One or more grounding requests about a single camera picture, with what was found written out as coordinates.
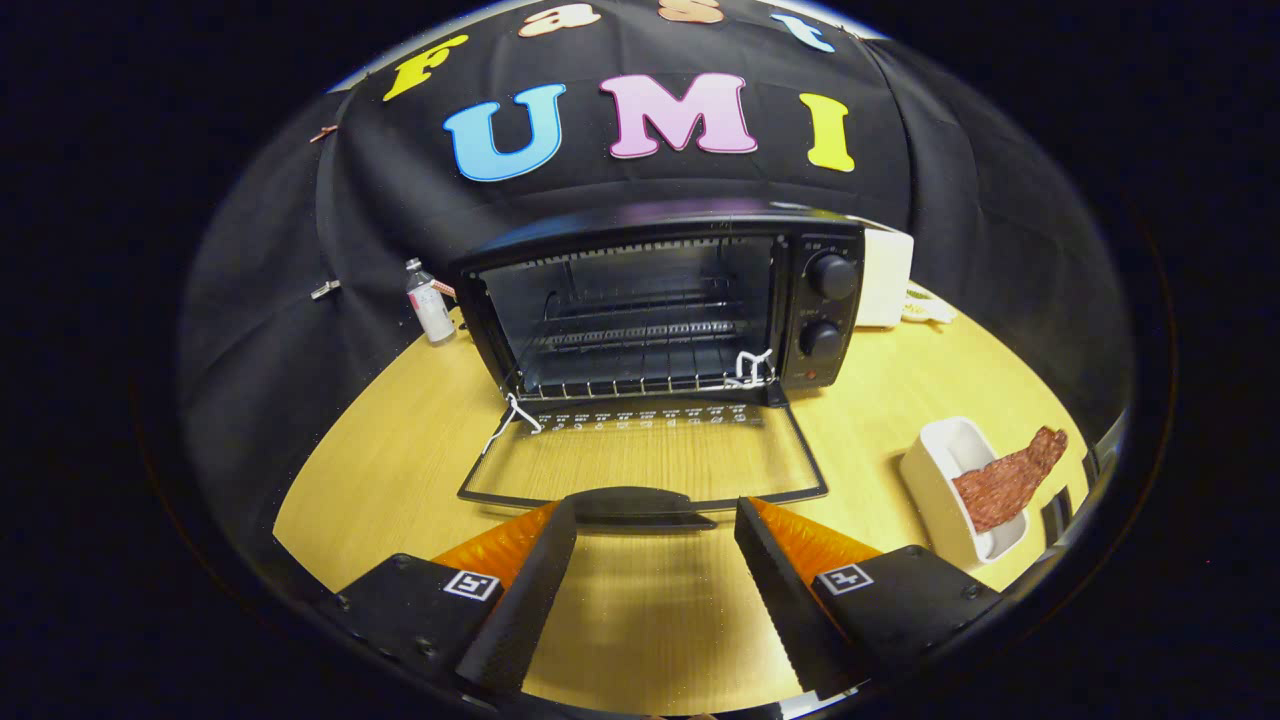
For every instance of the black toaster oven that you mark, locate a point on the black toaster oven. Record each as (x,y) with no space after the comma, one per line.
(830,300)

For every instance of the metal cloth clip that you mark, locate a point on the metal cloth clip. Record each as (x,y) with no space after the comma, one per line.
(325,290)

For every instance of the clear plastic bottle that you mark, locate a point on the clear plastic bottle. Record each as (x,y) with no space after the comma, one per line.
(430,305)

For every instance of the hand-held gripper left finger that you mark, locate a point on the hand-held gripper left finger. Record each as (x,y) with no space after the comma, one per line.
(535,600)

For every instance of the white rectangular tray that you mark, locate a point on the white rectangular tray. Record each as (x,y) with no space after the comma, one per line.
(935,475)

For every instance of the small white dish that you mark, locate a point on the small white dish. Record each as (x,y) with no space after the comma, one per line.
(928,308)

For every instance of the reddish brown steak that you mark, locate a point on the reddish brown steak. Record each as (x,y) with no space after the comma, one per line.
(1005,480)

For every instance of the white pop-up toaster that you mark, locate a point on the white pop-up toaster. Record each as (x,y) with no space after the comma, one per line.
(885,280)

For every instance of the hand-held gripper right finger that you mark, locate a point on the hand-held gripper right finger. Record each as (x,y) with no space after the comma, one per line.
(780,600)

